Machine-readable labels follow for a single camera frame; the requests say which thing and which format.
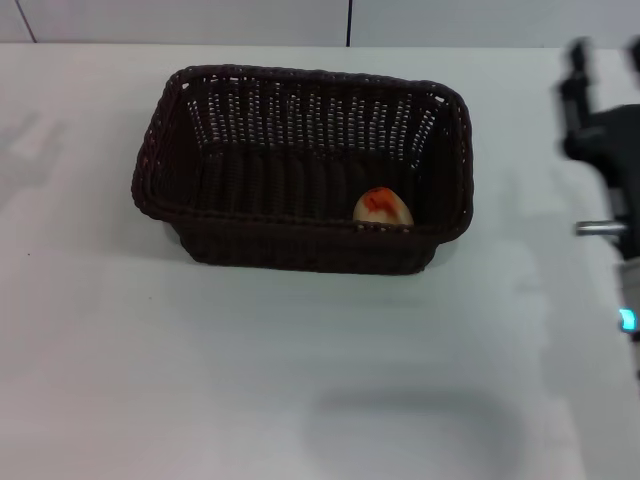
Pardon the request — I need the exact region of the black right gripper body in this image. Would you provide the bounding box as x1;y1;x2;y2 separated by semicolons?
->
558;102;640;174

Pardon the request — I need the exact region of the peach with orange blush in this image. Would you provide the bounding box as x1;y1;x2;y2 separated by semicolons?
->
352;186;415;227

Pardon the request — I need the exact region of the dark brown woven basket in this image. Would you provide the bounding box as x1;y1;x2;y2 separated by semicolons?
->
132;63;474;275

